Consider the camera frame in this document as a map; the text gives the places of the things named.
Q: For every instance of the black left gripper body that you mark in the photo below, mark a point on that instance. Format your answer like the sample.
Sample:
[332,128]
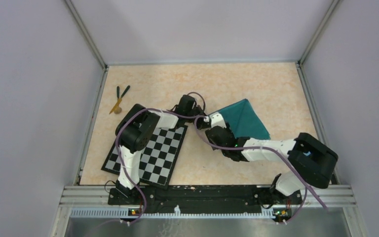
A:
[196,111]

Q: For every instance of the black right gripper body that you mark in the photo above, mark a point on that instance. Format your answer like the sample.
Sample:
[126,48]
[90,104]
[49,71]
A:
[228,129]

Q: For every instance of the teal cloth napkin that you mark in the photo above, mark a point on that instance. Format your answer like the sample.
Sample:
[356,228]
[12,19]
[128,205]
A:
[243,120]

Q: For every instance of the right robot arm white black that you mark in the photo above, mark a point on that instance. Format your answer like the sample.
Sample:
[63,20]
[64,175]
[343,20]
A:
[310,161]

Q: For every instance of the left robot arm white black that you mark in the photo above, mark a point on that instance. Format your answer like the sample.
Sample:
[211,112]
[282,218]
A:
[137,127]

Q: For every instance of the black white checkerboard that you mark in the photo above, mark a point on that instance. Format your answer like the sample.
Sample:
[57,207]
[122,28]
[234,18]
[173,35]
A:
[159,157]

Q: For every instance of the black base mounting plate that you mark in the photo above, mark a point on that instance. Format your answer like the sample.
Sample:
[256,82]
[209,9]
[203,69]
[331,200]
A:
[256,194]

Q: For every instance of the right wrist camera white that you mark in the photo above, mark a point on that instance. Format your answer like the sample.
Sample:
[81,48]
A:
[214,119]

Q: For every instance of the green handled gold spoon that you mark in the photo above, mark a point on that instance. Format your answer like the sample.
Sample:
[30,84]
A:
[122,95]

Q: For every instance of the aluminium front rail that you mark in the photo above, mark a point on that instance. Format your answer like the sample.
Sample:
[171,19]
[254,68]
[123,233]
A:
[92,202]

